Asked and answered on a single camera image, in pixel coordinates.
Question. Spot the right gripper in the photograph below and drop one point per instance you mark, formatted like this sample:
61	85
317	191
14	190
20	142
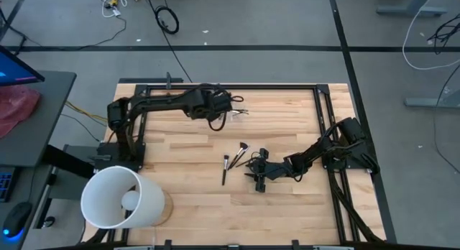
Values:
269	169

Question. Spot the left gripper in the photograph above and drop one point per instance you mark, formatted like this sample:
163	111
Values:
205	104

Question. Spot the thin black makeup brush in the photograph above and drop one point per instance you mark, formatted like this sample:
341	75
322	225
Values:
244	163
240	159

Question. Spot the black fan makeup brush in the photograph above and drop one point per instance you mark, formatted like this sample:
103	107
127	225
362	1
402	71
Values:
243	146

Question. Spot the long black makeup brush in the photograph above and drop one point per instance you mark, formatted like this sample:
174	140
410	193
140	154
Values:
242	111

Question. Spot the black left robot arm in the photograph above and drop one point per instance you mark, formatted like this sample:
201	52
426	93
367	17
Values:
158	101

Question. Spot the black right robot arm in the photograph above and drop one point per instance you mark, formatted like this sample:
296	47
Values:
312	153

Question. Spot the black bar with clamp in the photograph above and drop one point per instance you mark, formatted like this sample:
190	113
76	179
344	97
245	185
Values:
151	80

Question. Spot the black support beam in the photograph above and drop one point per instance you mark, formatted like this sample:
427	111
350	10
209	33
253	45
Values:
68	160

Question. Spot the black side desk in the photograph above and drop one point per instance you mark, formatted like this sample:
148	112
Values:
43	110

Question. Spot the pink red cloth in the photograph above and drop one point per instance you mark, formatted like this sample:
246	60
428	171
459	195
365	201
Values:
16	106

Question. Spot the computer monitor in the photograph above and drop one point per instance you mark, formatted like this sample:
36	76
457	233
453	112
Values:
14	68

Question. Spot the black keyboard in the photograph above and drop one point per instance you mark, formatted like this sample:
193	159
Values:
5	183

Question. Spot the black computer mouse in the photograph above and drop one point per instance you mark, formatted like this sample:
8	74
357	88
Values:
16	217

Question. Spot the grey desk leg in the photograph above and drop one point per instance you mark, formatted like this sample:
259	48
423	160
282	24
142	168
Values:
413	11

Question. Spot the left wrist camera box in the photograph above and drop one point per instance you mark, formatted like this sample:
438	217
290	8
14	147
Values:
223	101

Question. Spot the black aluminium table frame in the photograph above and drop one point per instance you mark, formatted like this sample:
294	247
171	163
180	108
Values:
269	87

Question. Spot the black frame clamp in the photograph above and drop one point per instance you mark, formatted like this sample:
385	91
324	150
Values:
167	245
295	245

